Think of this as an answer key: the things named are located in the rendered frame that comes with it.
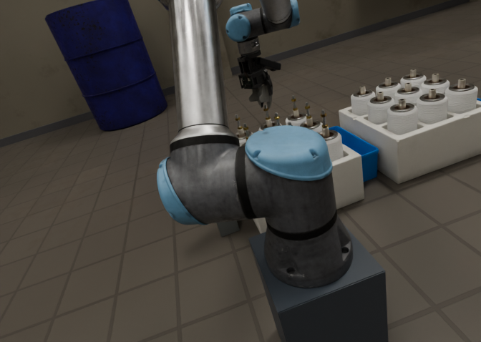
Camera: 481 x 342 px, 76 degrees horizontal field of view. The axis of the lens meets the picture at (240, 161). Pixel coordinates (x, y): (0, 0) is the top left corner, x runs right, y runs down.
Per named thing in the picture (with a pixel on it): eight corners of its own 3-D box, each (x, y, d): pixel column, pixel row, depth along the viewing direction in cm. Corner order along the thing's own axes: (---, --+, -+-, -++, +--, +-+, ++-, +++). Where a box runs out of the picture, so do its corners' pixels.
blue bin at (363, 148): (381, 176, 117) (380, 149, 111) (356, 186, 116) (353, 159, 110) (339, 148, 143) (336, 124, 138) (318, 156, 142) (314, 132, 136)
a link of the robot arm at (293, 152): (343, 230, 43) (332, 147, 37) (250, 238, 47) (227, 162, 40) (333, 183, 53) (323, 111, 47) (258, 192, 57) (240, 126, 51)
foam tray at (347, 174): (365, 199, 108) (361, 154, 100) (263, 239, 103) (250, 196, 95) (313, 157, 142) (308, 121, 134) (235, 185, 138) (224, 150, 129)
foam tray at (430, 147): (491, 150, 114) (498, 105, 106) (398, 184, 110) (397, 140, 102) (414, 120, 148) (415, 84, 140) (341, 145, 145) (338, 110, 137)
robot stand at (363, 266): (390, 374, 61) (386, 270, 47) (307, 410, 59) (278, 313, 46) (343, 301, 77) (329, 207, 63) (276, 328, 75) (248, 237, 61)
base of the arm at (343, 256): (371, 267, 48) (368, 219, 44) (283, 302, 47) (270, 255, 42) (326, 214, 62) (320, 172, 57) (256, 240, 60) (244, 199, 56)
